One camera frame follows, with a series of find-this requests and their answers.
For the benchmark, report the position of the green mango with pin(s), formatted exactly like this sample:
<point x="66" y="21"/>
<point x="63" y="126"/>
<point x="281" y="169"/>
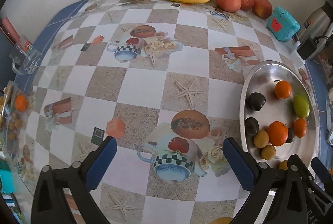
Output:
<point x="301" y="106"/>

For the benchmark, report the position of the clear plastic container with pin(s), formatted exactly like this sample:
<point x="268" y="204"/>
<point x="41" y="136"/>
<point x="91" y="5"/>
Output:
<point x="10" y="132"/>

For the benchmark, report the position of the black charger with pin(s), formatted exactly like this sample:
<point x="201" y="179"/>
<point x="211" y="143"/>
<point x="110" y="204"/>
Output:
<point x="308" y="49"/>

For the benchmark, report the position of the pink chair back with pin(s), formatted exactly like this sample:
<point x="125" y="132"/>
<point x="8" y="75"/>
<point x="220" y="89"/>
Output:
<point x="9" y="30"/>

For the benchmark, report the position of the teal box with red label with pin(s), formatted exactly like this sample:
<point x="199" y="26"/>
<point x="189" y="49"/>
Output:
<point x="282" y="23"/>

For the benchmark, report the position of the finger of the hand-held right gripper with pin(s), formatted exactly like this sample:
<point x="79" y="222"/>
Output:
<point x="296" y="161"/>
<point x="322" y="169"/>

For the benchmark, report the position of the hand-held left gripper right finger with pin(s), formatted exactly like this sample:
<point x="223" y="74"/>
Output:
<point x="239" y="166"/>

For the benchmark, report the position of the clear glass mug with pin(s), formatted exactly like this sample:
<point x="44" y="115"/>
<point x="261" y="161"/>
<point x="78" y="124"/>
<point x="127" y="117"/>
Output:
<point x="26" y="57"/>

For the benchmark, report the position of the round metal bowl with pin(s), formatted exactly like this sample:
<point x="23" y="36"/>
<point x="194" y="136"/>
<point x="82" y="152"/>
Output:
<point x="265" y="75"/>

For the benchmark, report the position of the dark plum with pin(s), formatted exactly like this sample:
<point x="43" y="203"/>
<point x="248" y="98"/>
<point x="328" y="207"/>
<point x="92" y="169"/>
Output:
<point x="251" y="126"/>
<point x="256" y="101"/>
<point x="290" y="135"/>

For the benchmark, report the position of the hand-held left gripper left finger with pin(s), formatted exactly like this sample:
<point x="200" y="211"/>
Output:
<point x="101" y="161"/>

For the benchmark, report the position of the small brown fruit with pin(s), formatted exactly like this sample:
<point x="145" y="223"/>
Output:
<point x="261" y="138"/>
<point x="268" y="152"/>
<point x="283" y="164"/>

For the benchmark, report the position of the stainless steel thermos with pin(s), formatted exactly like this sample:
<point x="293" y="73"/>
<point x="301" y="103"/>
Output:
<point x="318" y="20"/>

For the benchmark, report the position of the orange inside plastic container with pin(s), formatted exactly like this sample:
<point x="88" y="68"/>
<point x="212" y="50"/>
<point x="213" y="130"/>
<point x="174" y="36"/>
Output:
<point x="20" y="103"/>

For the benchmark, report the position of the teal storage box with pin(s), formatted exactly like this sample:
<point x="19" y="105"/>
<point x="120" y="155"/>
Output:
<point x="6" y="179"/>

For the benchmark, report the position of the printed checkered tablecloth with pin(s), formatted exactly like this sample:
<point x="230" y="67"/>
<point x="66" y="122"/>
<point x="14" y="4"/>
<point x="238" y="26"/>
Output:
<point x="156" y="88"/>

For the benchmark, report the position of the orange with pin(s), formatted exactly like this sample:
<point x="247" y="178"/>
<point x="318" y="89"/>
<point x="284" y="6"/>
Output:
<point x="300" y="127"/>
<point x="277" y="133"/>
<point x="283" y="89"/>
<point x="20" y="103"/>

